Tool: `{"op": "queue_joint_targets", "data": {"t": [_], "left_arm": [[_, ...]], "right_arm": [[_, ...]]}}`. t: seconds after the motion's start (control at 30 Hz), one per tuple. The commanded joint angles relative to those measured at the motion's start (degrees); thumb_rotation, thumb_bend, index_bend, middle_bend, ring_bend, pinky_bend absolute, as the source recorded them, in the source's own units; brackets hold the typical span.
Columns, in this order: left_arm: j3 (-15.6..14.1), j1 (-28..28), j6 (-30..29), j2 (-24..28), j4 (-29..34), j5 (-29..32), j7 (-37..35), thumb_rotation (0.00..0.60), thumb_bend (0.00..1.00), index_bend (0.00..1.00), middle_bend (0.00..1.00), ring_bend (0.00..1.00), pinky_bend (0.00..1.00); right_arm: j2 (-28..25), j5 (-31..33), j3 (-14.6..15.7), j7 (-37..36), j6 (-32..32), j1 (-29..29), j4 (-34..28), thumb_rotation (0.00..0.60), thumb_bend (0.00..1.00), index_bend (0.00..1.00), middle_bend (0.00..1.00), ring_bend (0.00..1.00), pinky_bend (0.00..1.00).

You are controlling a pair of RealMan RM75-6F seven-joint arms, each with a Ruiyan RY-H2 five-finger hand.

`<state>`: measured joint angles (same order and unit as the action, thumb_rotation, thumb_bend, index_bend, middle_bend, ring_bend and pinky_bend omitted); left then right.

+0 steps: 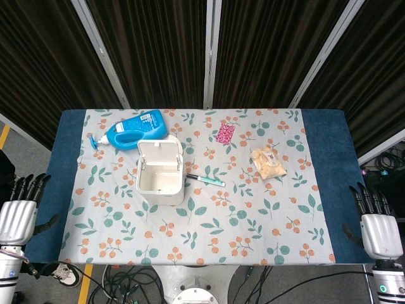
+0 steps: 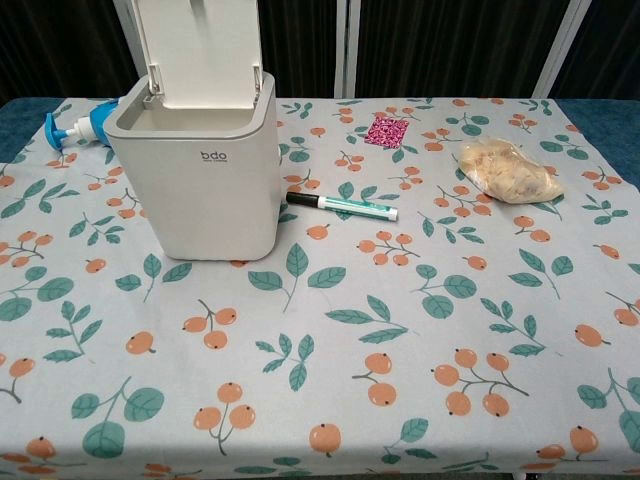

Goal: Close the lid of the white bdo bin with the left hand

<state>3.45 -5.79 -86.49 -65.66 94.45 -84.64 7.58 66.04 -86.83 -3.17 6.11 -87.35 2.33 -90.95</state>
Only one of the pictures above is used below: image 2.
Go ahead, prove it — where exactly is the pink patterned card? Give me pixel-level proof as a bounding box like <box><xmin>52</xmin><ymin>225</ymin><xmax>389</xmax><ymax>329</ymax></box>
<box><xmin>364</xmin><ymin>117</ymin><xmax>410</xmax><ymax>150</ymax></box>

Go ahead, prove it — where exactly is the floral fruit print tablecloth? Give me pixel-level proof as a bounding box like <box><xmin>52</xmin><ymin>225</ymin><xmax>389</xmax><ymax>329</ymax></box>
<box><xmin>0</xmin><ymin>96</ymin><xmax>640</xmax><ymax>480</ymax></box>

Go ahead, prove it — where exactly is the grey metal partition post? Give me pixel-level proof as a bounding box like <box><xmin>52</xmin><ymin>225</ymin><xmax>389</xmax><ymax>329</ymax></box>
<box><xmin>332</xmin><ymin>0</ymin><xmax>359</xmax><ymax>99</ymax></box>
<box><xmin>536</xmin><ymin>0</ymin><xmax>594</xmax><ymax>100</ymax></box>

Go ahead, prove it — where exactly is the white square box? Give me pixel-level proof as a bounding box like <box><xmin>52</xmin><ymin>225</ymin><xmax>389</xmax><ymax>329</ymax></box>
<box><xmin>102</xmin><ymin>71</ymin><xmax>279</xmax><ymax>262</ymax></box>

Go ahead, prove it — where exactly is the clear bag of snacks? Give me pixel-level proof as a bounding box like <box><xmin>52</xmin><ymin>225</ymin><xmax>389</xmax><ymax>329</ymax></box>
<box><xmin>457</xmin><ymin>138</ymin><xmax>565</xmax><ymax>204</ymax></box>

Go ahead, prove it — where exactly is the blue pump lotion bottle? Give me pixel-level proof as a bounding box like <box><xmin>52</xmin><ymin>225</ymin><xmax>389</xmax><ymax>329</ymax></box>
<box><xmin>45</xmin><ymin>98</ymin><xmax>121</xmax><ymax>151</ymax></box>

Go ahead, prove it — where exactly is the green white marker pen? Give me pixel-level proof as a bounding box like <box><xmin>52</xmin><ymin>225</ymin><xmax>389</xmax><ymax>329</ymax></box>
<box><xmin>285</xmin><ymin>190</ymin><xmax>400</xmax><ymax>223</ymax></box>

